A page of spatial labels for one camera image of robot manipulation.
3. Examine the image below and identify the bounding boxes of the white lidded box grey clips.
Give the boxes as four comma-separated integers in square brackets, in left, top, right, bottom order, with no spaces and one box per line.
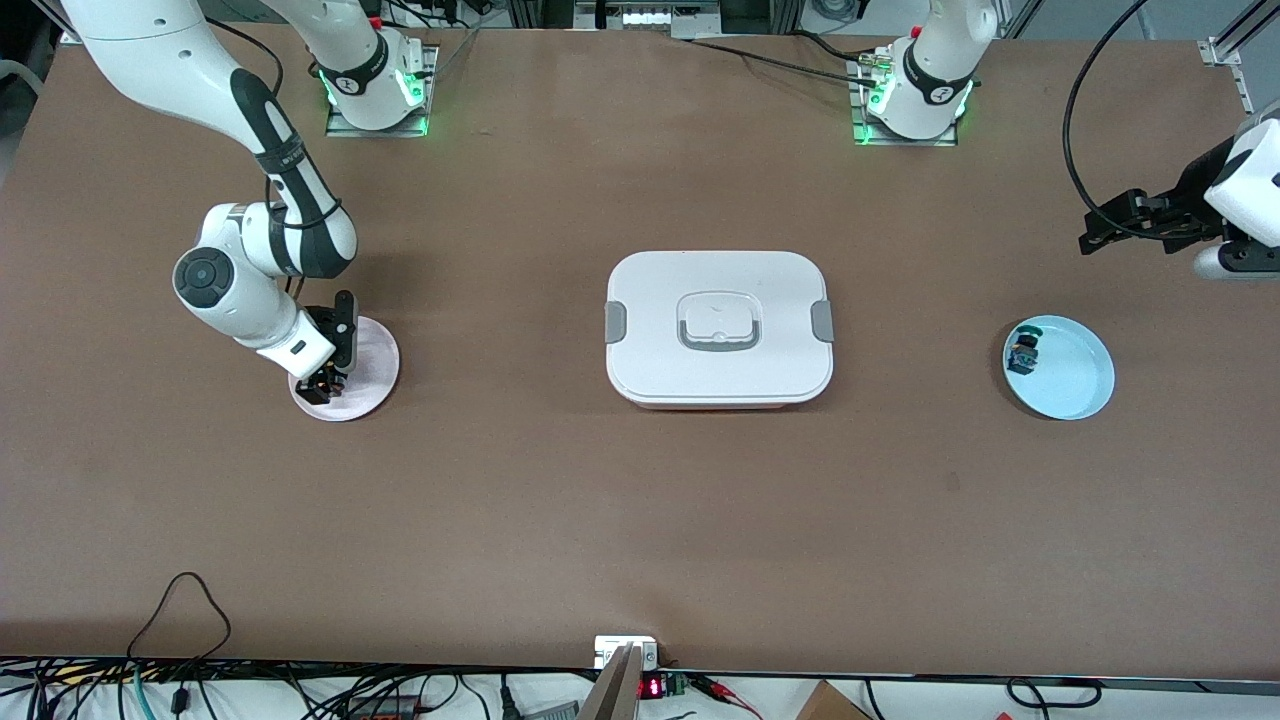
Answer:
[604,250,835,411]

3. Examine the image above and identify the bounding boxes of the small white box device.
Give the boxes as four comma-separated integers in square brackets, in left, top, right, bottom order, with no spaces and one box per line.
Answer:
[594,636,659,669]

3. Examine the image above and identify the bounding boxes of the brown cardboard box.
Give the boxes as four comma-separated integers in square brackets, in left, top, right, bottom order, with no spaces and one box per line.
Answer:
[795,681,873,720]

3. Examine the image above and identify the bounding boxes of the pink round plate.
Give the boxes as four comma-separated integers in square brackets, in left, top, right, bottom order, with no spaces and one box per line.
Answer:
[288,316,400,422]

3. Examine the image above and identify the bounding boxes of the light blue round plate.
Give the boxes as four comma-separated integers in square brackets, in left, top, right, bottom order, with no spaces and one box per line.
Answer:
[1002,315,1116,421]

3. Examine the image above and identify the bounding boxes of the grey flat bar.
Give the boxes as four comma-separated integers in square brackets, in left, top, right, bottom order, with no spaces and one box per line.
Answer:
[578,643,646,720]

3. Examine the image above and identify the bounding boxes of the white electronics unit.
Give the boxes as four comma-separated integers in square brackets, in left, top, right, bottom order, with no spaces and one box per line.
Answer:
[573,0,723,36]

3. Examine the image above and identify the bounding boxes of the red clip lead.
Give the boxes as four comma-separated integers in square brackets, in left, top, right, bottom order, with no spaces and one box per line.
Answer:
[690,675,763,720]

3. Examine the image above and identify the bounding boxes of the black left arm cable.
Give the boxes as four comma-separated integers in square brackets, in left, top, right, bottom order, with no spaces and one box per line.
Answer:
[1063,0,1151,241]

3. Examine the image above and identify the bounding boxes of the green push-button switch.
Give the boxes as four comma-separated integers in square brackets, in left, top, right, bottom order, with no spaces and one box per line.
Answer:
[1006,325,1043,377]

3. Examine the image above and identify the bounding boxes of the aluminium frame profile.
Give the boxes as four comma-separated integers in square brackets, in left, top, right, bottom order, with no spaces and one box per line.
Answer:
[1198,0,1280,191]

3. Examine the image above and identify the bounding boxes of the thin black cable loop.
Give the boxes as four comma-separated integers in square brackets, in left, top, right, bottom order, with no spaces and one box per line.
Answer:
[127,572,233,663]

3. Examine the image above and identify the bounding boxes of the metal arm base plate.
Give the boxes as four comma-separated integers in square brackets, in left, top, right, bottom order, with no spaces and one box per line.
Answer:
[850,55,961,148]
[325,45,439,138]

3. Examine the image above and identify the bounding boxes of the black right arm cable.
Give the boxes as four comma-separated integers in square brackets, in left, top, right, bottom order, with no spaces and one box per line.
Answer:
[205,18,346,301]

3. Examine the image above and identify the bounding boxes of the black cable to arm base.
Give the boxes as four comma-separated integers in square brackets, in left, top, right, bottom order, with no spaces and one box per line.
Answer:
[672,28,881,83]

